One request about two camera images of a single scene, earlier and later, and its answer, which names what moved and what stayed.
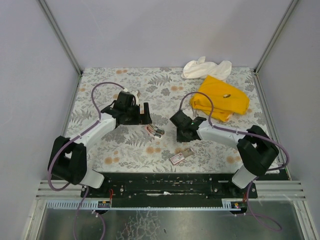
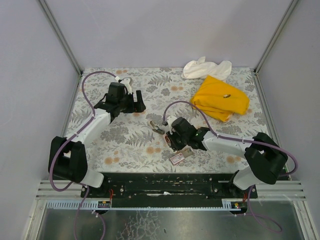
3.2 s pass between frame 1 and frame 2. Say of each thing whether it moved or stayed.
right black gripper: moved
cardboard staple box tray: stayed
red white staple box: stayed
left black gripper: moved
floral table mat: stayed
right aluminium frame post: stayed
